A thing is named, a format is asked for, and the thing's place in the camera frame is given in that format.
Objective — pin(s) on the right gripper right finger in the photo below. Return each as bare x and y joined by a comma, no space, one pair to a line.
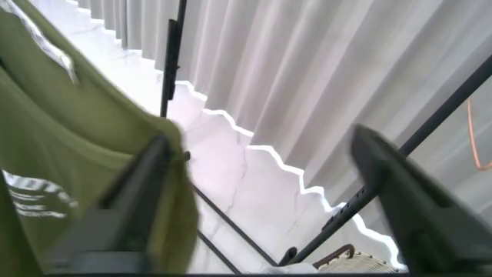
442,231

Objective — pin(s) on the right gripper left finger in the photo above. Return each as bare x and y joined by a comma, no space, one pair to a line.
123,223

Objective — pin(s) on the green printed shirt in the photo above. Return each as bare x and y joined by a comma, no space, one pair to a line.
77,134

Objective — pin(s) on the pink clothes hanger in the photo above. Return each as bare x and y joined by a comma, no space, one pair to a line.
471,131

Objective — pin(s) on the white laundry basket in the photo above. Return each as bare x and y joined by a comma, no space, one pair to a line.
357,263

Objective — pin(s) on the black clothes rack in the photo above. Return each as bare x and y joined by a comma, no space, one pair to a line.
171,57

